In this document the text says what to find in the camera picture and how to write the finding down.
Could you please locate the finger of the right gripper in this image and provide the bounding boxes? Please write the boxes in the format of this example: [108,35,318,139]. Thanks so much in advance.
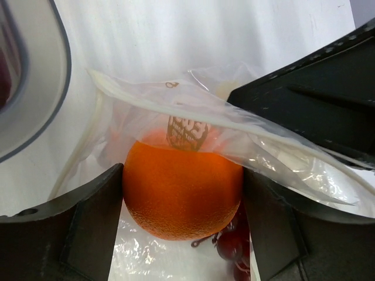
[229,20,374,170]

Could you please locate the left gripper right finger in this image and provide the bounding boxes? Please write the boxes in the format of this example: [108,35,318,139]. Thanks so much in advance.
[243,169,374,280]

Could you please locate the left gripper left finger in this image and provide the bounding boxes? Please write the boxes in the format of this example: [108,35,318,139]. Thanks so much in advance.
[1,164,123,280]

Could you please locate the fake orange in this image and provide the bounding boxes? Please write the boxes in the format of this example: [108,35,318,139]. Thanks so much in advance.
[122,132,243,241]

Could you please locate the clear zip top bag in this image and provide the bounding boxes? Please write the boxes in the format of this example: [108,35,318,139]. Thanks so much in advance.
[50,63,374,280]

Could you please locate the fake purple grapes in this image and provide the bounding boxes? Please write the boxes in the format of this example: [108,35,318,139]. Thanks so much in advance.
[190,203,252,280]

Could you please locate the grey transparent plastic container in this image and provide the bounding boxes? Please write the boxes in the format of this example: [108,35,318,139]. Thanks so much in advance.
[1,1,71,161]

